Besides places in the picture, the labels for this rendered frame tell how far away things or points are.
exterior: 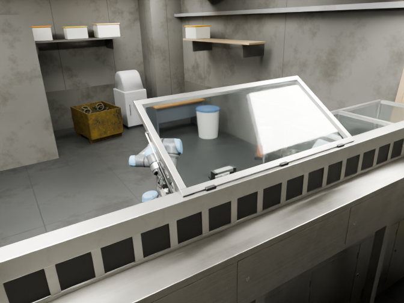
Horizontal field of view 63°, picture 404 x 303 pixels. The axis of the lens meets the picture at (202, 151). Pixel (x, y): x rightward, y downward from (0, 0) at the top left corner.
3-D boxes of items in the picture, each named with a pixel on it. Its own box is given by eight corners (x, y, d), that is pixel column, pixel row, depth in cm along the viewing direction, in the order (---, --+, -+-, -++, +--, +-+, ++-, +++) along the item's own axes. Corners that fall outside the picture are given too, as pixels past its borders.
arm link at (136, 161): (151, 136, 258) (127, 154, 212) (165, 136, 256) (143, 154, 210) (151, 150, 261) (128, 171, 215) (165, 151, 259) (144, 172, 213)
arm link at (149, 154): (157, 149, 211) (153, 144, 203) (163, 163, 207) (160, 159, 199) (145, 154, 211) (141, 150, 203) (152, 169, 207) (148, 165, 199)
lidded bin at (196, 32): (211, 38, 657) (210, 25, 648) (195, 39, 640) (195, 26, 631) (199, 37, 692) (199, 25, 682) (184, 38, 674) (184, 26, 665)
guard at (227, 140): (295, 80, 208) (296, 80, 208) (347, 139, 185) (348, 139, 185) (139, 106, 158) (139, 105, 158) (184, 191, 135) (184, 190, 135)
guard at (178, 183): (293, 83, 216) (299, 74, 210) (349, 147, 191) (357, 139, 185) (128, 112, 161) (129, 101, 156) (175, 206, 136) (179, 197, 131)
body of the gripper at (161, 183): (162, 185, 191) (154, 168, 195) (159, 192, 198) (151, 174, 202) (174, 182, 195) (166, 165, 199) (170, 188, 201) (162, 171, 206)
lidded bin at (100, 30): (115, 36, 753) (113, 23, 743) (121, 36, 720) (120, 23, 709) (92, 37, 729) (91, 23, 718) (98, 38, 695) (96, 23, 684)
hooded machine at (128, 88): (150, 125, 777) (145, 71, 730) (127, 130, 750) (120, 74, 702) (139, 118, 835) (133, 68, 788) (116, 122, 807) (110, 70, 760)
